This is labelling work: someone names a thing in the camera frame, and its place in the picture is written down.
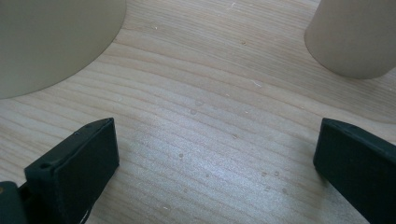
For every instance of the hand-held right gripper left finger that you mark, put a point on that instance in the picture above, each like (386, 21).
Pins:
(77, 168)

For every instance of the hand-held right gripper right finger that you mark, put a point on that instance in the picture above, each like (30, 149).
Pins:
(361, 168)

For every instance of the brown paper cup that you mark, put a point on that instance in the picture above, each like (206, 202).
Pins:
(351, 37)
(46, 40)

